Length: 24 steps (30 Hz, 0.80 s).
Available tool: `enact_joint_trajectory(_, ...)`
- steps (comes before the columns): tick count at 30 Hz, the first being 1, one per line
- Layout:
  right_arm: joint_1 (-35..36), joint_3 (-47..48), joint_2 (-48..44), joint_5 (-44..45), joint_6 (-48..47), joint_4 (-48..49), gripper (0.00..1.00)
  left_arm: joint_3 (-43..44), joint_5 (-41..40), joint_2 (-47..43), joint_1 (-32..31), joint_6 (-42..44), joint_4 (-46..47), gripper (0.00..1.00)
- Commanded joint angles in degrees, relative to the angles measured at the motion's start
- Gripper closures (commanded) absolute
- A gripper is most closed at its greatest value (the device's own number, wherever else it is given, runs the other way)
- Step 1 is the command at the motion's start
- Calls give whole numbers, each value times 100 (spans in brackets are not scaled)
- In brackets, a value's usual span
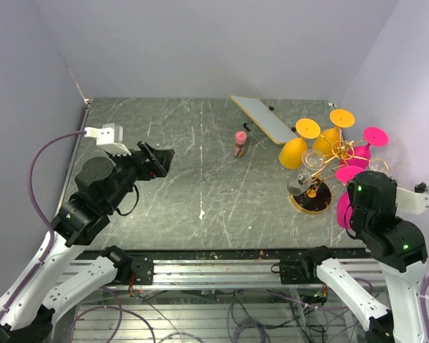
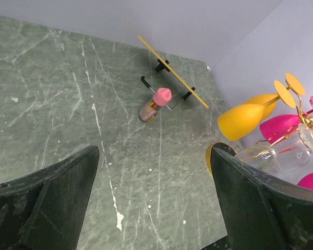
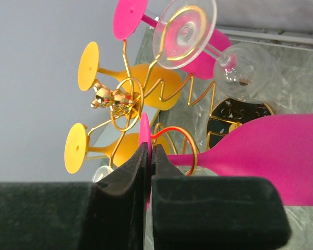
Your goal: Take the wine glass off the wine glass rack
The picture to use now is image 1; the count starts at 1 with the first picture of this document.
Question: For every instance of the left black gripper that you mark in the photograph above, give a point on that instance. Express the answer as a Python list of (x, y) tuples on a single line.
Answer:
[(157, 164)]

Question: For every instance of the clear wine glass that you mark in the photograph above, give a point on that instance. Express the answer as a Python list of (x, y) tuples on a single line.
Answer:
[(379, 165), (300, 180)]

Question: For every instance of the pink wine glass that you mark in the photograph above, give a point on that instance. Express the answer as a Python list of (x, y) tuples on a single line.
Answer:
[(344, 211), (361, 153)]

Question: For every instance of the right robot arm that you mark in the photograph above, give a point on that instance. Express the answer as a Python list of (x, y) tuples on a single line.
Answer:
[(396, 244)]

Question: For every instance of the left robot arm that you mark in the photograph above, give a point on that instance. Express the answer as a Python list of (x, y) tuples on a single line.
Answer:
[(33, 304)]

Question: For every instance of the orange wine glass left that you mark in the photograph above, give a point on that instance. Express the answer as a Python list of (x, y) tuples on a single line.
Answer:
[(290, 156)]

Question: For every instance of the orange wine glass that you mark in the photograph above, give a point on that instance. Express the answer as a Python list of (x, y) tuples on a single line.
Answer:
[(341, 119), (290, 156)]

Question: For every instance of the gold wine glass rack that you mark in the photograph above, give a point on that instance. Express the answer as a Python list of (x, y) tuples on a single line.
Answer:
[(319, 196)]

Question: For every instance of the orange wine glass right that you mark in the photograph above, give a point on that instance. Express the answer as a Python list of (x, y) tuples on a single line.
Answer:
[(341, 119)]

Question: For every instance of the small pink capped bottle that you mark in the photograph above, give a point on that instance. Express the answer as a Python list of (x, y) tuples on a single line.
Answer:
[(240, 141)]

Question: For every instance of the yellow framed tilted mirror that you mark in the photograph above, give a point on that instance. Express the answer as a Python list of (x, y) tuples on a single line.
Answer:
[(265, 119)]

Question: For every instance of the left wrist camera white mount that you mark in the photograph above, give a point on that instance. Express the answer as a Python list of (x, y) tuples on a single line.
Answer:
[(109, 138)]

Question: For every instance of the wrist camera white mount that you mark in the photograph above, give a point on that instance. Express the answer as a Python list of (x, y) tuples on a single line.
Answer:
[(413, 202), (109, 138)]

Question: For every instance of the aluminium rail frame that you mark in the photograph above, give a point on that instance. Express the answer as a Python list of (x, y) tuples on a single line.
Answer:
[(232, 268)]

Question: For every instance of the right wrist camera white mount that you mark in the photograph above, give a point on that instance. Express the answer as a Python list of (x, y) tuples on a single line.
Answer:
[(413, 202)]

